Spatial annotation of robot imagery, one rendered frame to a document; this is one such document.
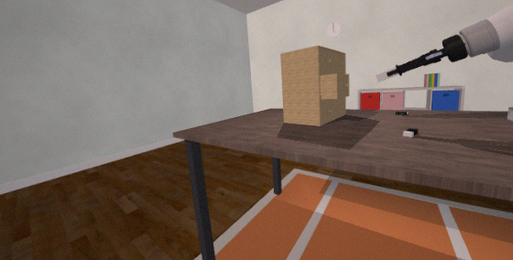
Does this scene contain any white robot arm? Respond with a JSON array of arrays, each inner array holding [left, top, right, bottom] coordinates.
[[459, 5, 513, 62]]

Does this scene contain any light wooden chest of drawers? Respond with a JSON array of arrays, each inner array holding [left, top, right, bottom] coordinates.
[[280, 46, 345, 126]]

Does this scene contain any light brown wooden drawer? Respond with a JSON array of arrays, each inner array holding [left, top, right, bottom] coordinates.
[[334, 52, 345, 74], [334, 97, 345, 118], [320, 99, 334, 124], [319, 49, 333, 73], [320, 73, 349, 99]]

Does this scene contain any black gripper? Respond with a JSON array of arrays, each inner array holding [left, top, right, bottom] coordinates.
[[376, 35, 468, 82]]

